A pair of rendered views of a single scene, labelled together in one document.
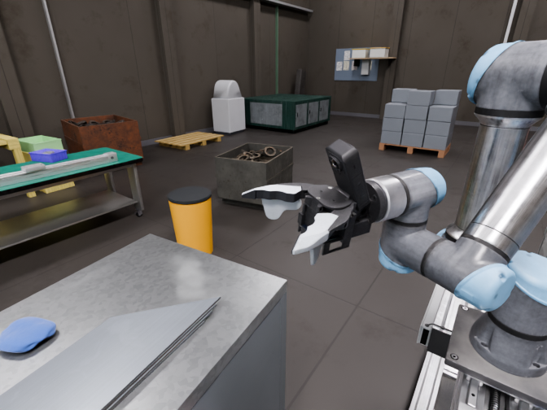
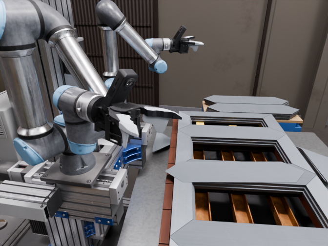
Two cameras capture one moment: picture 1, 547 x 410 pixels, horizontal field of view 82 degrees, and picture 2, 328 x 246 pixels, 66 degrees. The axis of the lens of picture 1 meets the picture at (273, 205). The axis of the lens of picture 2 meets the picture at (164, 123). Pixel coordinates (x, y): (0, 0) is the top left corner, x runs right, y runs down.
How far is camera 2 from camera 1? 0.72 m
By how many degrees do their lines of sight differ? 100
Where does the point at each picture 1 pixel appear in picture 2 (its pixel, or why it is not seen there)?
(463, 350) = (82, 177)
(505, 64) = (15, 15)
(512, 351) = (90, 156)
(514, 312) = not seen: hidden behind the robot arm
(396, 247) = (94, 133)
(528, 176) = (91, 68)
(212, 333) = not seen: outside the picture
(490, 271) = not seen: hidden behind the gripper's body
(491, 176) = (36, 86)
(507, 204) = (99, 81)
